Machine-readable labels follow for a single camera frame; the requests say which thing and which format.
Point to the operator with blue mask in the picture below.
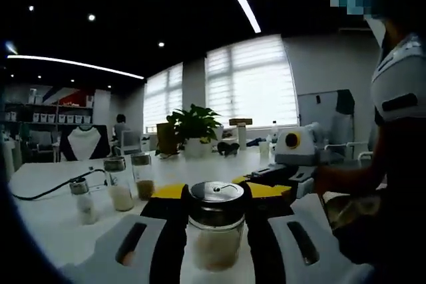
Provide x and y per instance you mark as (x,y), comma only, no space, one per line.
(399,197)

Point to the blue cloth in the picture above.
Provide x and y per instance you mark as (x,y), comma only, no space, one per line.
(256,142)

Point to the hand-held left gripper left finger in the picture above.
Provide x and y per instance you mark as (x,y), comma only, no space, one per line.
(110,264)

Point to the brown paper bag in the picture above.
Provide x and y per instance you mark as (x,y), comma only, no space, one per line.
(164,137)

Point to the green plant in white pot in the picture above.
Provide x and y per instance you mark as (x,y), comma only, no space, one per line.
(194,124)

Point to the shelf with white storage bins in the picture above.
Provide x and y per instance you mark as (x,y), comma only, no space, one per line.
(50,118)

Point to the white mesh chair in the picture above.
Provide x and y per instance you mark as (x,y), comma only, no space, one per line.
(129,142)

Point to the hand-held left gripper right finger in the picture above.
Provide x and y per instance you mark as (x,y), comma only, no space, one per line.
(333,264)

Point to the white chest-worn device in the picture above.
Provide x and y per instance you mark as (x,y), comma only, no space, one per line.
(396,78)

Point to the flat cardboard box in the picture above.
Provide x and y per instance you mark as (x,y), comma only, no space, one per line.
(240,121)

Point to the tall seasoning bottle white contents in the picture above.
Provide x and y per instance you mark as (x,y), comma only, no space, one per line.
(118,187)

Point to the small glass seasoning bottle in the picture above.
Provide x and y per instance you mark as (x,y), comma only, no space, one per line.
(213,240)
(83,204)

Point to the white cabinet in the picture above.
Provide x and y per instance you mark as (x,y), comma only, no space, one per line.
(316,107)

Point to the narrow window with blinds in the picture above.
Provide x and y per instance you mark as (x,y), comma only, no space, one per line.
(163,97)

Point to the tall seasoning bottle brown contents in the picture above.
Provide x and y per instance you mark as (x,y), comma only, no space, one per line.
(143,181)

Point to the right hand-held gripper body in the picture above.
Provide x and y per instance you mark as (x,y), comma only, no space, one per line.
(299,146)

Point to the dark grey gadget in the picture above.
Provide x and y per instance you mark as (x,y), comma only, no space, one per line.
(228,148)

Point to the dark hanging cloth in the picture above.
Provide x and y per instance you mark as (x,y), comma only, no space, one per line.
(344,102)

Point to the large window with blinds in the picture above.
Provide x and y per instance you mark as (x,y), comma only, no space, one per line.
(249,84)

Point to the clear plastic water bottle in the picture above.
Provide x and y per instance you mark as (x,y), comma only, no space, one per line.
(274,132)

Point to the white paper cup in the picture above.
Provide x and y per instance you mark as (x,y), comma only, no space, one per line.
(264,149)

